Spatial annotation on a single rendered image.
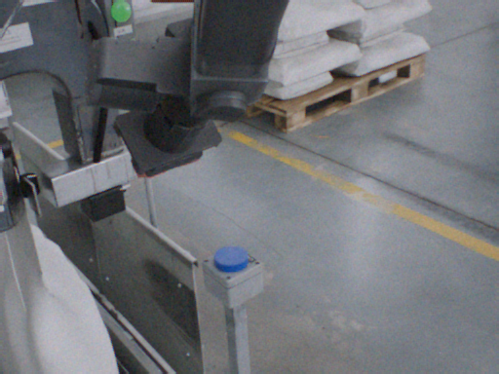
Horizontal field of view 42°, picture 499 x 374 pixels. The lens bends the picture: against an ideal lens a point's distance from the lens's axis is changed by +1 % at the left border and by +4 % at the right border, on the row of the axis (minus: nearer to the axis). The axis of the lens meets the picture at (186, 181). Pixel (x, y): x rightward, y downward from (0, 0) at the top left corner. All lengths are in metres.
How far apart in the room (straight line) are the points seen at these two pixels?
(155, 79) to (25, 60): 0.41
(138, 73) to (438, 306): 1.98
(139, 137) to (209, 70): 0.19
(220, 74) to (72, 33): 0.49
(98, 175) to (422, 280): 1.70
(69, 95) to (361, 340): 1.52
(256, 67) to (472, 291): 2.09
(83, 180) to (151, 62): 0.49
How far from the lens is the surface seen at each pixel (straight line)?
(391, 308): 2.37
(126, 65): 0.53
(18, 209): 1.00
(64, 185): 0.99
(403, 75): 4.39
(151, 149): 0.64
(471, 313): 2.40
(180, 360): 1.59
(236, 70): 0.47
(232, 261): 1.09
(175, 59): 0.54
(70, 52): 0.94
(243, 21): 0.42
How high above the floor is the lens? 1.49
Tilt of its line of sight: 28 degrees down
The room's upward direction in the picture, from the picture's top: 6 degrees counter-clockwise
